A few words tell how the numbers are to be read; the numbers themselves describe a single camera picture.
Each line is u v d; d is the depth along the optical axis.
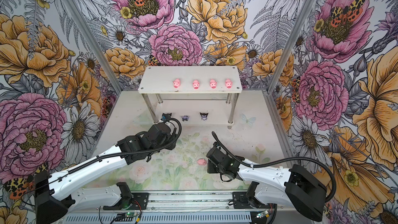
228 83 0.74
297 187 0.42
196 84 0.73
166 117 0.66
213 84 0.73
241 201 0.74
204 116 0.94
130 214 0.71
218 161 0.64
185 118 0.94
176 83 0.74
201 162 0.85
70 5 0.78
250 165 0.53
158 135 0.55
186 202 0.75
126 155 0.48
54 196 0.39
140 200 0.75
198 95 1.20
